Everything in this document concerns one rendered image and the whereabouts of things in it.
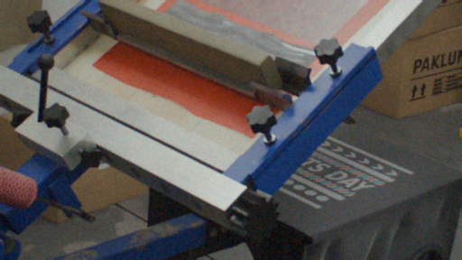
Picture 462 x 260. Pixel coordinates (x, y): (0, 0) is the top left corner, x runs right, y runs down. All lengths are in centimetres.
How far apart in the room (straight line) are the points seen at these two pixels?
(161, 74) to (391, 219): 52
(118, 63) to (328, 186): 47
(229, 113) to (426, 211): 55
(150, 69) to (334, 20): 33
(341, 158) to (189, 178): 71
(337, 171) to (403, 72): 306
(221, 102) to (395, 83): 348
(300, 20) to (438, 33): 346
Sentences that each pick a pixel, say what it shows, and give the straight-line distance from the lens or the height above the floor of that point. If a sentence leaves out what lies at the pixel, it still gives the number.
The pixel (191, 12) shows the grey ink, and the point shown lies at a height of 126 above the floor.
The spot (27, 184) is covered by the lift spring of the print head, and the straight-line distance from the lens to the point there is 172.
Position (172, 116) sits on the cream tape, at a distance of 192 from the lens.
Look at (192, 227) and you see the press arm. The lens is 208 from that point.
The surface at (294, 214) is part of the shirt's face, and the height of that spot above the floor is 95.
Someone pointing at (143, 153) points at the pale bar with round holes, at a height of 115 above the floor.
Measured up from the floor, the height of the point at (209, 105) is 117.
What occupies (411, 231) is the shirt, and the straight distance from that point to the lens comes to 226.
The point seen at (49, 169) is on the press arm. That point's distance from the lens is 181.
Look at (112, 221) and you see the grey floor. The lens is 415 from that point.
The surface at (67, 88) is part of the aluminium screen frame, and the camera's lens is 202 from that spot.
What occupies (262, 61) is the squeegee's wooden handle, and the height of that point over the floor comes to 129.
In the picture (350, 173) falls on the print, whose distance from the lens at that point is 228.
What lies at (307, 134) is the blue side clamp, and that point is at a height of 120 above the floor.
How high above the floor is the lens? 183
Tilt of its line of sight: 20 degrees down
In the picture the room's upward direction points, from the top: 6 degrees clockwise
